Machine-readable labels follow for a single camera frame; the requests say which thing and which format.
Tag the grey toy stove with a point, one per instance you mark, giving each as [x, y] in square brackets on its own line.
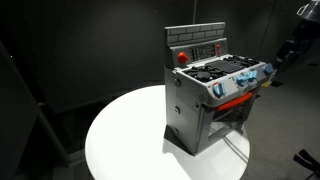
[190, 102]

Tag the blue middle front knob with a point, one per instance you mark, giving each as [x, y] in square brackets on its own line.
[244, 79]

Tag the round white table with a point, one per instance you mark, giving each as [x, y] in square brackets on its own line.
[128, 140]

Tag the blue left front knob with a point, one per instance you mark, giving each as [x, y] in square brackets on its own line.
[219, 89]

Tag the blue right front knob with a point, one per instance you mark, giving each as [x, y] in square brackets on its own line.
[268, 69]

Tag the blue knob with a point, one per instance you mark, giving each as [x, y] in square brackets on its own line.
[244, 79]
[268, 69]
[219, 89]

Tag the orange oven door handle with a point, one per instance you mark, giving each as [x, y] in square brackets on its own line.
[235, 102]

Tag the red round stove knob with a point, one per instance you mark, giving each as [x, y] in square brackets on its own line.
[182, 57]

